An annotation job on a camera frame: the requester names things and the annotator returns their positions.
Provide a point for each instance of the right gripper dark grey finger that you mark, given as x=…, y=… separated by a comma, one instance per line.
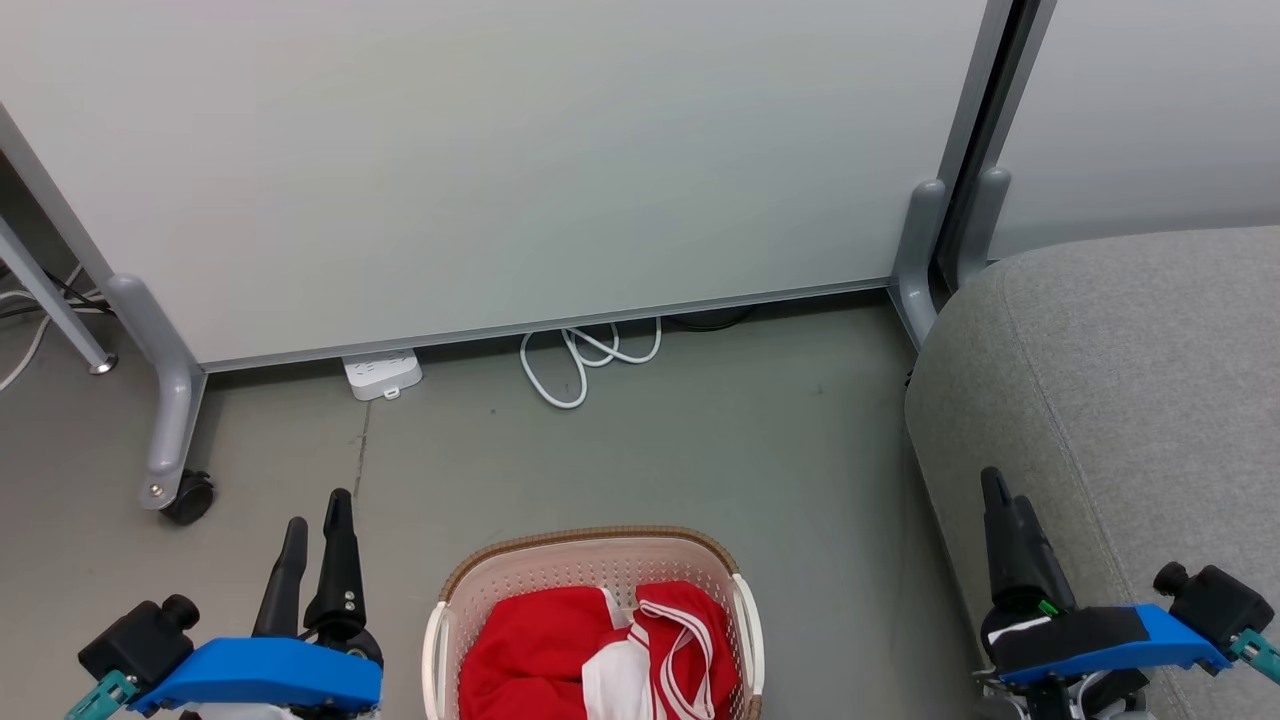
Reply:
x=998, y=540
x=1040, y=560

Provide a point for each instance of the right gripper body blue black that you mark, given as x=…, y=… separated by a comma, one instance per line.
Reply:
x=1100, y=640

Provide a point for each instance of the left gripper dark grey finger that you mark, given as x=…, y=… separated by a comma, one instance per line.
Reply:
x=283, y=590
x=340, y=570

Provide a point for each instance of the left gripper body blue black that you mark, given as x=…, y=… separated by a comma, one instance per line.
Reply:
x=270, y=670

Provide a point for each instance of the red garment with white edge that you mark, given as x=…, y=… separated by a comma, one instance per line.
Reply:
x=530, y=650

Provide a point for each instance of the red garment with striped trim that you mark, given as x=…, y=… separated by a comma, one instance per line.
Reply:
x=690, y=640

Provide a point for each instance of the grey fabric sofa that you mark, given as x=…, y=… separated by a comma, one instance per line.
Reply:
x=1150, y=400

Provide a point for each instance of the black caster wheel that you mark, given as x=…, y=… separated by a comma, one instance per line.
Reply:
x=190, y=498

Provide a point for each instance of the white power strip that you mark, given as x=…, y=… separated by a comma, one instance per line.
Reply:
x=382, y=373

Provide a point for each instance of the grey partition foot with caster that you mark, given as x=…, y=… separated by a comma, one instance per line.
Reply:
x=170, y=400

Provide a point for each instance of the beige plastic laundry basket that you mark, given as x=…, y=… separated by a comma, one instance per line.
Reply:
x=600, y=560

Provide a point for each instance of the grey metal table leg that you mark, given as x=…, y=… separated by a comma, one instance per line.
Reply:
x=50, y=300

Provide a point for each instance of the large white partition panel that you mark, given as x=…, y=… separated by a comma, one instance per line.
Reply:
x=500, y=150

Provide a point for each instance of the narrow white partition panel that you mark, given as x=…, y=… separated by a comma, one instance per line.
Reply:
x=1150, y=100

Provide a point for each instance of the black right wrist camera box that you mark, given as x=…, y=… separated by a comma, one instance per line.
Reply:
x=1215, y=605

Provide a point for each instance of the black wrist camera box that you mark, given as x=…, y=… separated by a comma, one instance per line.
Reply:
x=135, y=645
x=1215, y=605

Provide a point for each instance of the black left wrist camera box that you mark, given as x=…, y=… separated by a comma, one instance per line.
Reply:
x=135, y=645

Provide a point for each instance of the teal right camera connector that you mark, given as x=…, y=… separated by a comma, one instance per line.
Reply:
x=1258, y=655

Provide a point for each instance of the teal camera connector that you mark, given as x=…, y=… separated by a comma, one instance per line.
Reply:
x=100, y=697
x=1258, y=655

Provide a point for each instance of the teal left camera connector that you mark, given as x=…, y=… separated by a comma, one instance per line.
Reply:
x=100, y=697

